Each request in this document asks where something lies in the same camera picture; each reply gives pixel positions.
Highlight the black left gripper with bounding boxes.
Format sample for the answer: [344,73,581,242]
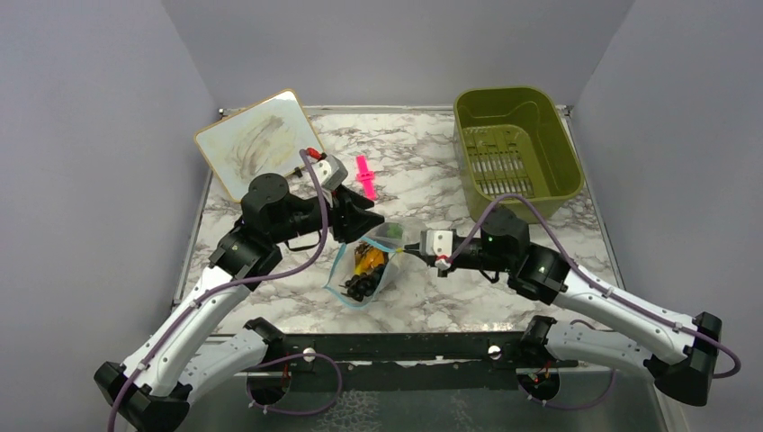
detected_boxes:
[272,183,386,244]

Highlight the orange toy food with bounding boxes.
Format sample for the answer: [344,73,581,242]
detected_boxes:
[354,244,389,275]

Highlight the clear zip top bag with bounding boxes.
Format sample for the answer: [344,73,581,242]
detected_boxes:
[324,217,426,310]

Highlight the black toy grapes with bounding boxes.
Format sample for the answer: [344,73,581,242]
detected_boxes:
[341,265,386,302]

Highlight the green plastic bin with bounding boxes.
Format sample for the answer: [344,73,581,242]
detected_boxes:
[453,86,585,223]

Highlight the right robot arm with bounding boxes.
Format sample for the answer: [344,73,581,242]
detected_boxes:
[404,207,722,407]

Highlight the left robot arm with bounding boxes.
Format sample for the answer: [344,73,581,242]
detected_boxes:
[94,174,383,431]

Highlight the pink plastic bag clip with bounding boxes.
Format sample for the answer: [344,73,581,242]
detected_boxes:
[355,155,378,201]

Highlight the green grape leaf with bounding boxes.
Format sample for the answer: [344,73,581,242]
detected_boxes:
[383,222,405,239]

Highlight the wood framed whiteboard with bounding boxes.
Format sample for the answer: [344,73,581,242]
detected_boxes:
[194,88,324,203]

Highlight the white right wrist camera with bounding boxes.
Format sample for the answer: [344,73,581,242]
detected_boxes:
[419,229,454,271]

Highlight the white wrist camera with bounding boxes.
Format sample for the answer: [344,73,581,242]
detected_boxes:
[419,229,454,271]
[311,155,348,191]

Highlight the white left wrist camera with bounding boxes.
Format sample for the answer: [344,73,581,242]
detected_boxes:
[311,155,348,191]

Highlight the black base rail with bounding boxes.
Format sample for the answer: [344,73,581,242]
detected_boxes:
[244,318,574,392]

